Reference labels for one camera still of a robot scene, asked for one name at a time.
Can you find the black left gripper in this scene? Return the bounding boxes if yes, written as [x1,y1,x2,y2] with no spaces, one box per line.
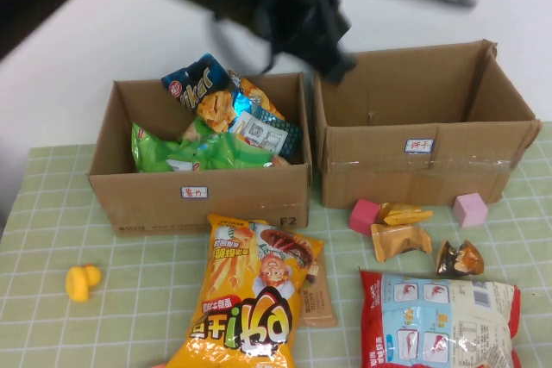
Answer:
[254,0,359,85]

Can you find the blue Jikar snack bag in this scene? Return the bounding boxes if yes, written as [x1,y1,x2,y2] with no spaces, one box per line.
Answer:
[160,53,255,134]

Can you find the brown snack bar packet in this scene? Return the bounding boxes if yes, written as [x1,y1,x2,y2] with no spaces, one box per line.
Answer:
[298,250,339,329]

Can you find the large yellow fries snack bag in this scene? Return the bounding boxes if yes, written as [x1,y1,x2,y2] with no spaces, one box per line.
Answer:
[165,212,325,368]

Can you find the orange chips bag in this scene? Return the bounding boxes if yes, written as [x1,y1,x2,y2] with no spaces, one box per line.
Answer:
[229,69,285,122]

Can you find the dotted blue bag white label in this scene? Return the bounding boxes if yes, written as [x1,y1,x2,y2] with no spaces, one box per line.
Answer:
[228,109,304,160]

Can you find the taped empty cardboard box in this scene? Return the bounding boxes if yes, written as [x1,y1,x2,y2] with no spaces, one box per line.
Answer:
[313,39,543,209]

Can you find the green chips bag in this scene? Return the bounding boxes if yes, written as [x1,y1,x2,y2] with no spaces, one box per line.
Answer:
[131,122,203,173]
[166,117,277,172]

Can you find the dark pink foam cube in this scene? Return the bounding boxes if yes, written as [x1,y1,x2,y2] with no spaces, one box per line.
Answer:
[348,198,383,234]

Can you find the small yellow orange packet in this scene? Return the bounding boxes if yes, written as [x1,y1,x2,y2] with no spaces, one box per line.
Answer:
[378,201,434,228]

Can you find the cardboard box marked F2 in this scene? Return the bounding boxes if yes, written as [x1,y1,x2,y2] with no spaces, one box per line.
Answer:
[87,72,313,238]

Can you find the tan biscuit packet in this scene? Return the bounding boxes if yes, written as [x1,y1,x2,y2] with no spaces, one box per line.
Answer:
[370,222,434,263]

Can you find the light pink foam cube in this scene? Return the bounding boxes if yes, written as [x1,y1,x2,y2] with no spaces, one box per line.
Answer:
[452,191,490,228]

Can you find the dark brown small packet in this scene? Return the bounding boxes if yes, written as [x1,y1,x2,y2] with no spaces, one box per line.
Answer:
[435,238,485,278]

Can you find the red white shrimp cracker bag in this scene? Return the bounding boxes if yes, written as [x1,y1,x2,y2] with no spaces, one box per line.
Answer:
[358,269,522,368]

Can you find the green checked tablecloth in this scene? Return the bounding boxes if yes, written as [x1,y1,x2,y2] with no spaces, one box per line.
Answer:
[0,121,552,368]

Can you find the yellow rubber duck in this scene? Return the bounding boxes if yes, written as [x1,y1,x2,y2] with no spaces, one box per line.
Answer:
[65,262,104,303]

